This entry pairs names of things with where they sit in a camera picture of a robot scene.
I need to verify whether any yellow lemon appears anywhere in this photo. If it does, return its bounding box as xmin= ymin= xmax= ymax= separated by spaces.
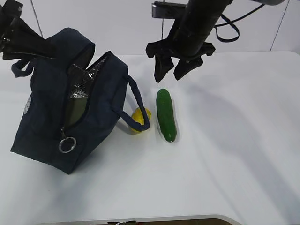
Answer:
xmin=131 ymin=107 xmax=151 ymax=125

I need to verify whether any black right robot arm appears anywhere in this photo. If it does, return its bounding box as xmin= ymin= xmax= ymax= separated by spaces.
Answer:
xmin=146 ymin=0 xmax=231 ymax=83

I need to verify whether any green cucumber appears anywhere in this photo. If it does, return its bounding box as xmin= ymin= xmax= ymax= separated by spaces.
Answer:
xmin=156 ymin=89 xmax=177 ymax=143

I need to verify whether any glass container green lid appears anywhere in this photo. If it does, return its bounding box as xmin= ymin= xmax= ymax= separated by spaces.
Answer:
xmin=64 ymin=97 xmax=87 ymax=127

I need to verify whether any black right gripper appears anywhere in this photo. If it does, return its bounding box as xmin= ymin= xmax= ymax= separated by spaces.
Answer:
xmin=146 ymin=22 xmax=215 ymax=83

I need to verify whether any metal zipper pull ring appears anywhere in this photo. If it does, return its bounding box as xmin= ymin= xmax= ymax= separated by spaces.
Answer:
xmin=58 ymin=127 xmax=77 ymax=154

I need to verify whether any dark blue lunch bag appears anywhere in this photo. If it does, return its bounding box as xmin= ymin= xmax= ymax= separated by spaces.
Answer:
xmin=11 ymin=28 xmax=150 ymax=174

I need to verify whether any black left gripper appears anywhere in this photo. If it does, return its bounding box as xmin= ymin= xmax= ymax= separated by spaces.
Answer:
xmin=0 ymin=0 xmax=56 ymax=60

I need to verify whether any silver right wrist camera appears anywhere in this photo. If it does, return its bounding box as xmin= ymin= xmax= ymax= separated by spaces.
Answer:
xmin=151 ymin=1 xmax=187 ymax=20

